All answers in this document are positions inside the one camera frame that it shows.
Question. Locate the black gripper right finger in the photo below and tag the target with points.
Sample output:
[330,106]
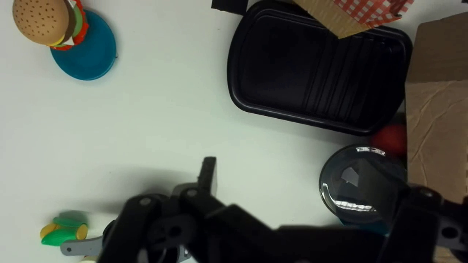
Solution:
[428,229]

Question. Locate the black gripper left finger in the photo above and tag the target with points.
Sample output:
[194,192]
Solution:
[194,229]

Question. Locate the red toy ball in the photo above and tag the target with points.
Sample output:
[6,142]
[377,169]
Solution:
[389,139]

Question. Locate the brown cardboard box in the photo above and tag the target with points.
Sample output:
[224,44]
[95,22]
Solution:
[439,122]

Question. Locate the black plastic tray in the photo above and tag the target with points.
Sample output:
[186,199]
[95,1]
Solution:
[292,68]

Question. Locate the small teal plate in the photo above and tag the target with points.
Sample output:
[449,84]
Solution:
[89,56]

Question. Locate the red checkered wooden box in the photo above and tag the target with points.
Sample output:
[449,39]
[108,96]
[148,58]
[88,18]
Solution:
[374,9]

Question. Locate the toy burger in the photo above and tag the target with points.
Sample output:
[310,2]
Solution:
[41,20]

